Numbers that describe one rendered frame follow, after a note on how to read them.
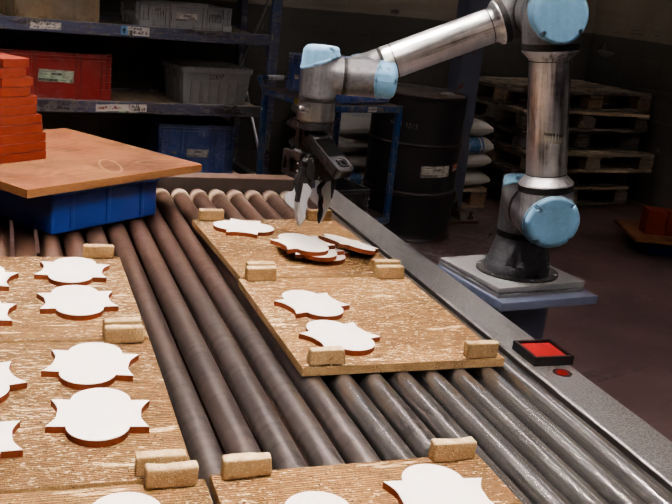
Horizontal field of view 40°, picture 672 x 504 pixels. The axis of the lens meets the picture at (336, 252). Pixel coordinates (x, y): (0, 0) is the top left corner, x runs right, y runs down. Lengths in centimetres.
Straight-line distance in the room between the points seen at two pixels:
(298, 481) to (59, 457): 28
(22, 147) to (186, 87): 380
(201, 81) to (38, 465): 493
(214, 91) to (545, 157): 422
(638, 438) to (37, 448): 82
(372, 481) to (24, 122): 132
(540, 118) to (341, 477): 104
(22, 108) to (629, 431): 143
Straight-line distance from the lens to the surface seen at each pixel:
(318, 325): 156
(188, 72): 589
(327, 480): 113
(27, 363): 140
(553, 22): 191
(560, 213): 198
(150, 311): 164
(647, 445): 142
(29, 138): 219
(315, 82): 186
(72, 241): 202
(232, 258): 190
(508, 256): 213
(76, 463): 115
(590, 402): 151
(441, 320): 168
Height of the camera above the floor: 151
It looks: 17 degrees down
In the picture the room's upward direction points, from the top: 6 degrees clockwise
